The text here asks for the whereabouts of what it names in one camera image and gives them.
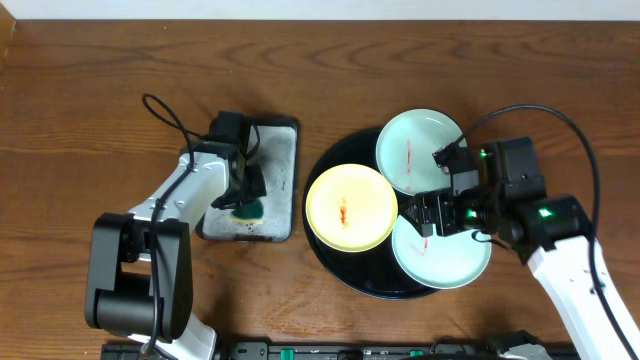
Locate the yellow plate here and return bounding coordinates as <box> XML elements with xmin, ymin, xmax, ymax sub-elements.
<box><xmin>304</xmin><ymin>164</ymin><xmax>398</xmax><ymax>253</ymax></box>

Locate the black round tray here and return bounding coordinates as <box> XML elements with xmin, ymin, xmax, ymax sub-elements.
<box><xmin>303</xmin><ymin>128</ymin><xmax>437</xmax><ymax>300</ymax></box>

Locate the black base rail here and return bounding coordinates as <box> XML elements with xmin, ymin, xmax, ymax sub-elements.
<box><xmin>99</xmin><ymin>339</ymin><xmax>581</xmax><ymax>360</ymax></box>

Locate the black rectangular soap tray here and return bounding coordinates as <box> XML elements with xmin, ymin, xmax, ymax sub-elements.
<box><xmin>196</xmin><ymin>116</ymin><xmax>298</xmax><ymax>243</ymax></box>

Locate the green yellow sponge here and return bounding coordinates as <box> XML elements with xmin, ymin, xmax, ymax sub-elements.
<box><xmin>230</xmin><ymin>199</ymin><xmax>264</xmax><ymax>224</ymax></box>

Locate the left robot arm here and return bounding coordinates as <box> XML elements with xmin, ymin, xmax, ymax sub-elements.
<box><xmin>84</xmin><ymin>143</ymin><xmax>266</xmax><ymax>359</ymax></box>

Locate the light green plate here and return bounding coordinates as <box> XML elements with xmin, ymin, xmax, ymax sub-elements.
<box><xmin>391</xmin><ymin>216</ymin><xmax>492</xmax><ymax>289</ymax></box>
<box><xmin>375</xmin><ymin>109</ymin><xmax>462</xmax><ymax>196</ymax></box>

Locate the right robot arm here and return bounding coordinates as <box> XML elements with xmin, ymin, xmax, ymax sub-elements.
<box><xmin>399</xmin><ymin>188</ymin><xmax>639</xmax><ymax>359</ymax></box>

